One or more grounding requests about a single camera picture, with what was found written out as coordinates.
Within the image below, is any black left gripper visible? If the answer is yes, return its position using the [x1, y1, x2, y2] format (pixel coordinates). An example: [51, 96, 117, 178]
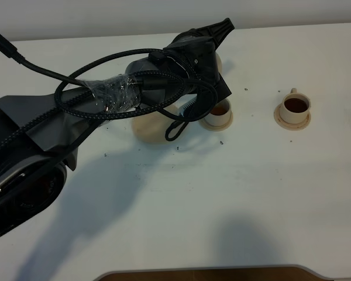
[164, 18, 235, 86]

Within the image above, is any beige ceramic teapot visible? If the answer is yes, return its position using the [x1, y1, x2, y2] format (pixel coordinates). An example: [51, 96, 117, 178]
[216, 53, 222, 73]

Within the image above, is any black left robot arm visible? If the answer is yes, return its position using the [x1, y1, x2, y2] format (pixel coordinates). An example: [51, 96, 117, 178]
[0, 19, 235, 237]

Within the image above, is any beige teacup near teapot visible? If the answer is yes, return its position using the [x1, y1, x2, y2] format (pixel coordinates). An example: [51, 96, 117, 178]
[209, 99, 232, 115]

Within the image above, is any beige saucer near teapot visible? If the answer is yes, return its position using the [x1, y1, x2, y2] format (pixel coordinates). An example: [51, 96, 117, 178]
[199, 112, 233, 132]

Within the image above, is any beige teacup far right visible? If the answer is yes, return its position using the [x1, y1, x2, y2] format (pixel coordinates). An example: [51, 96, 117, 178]
[279, 88, 311, 125]

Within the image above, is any beige saucer far right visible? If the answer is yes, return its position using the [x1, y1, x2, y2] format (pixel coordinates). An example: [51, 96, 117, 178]
[274, 105, 311, 131]

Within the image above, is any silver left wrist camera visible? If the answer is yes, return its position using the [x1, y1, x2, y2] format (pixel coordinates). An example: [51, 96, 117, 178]
[178, 77, 233, 118]

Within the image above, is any black braided left cable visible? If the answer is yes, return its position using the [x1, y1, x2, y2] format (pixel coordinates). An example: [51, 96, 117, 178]
[0, 29, 219, 160]

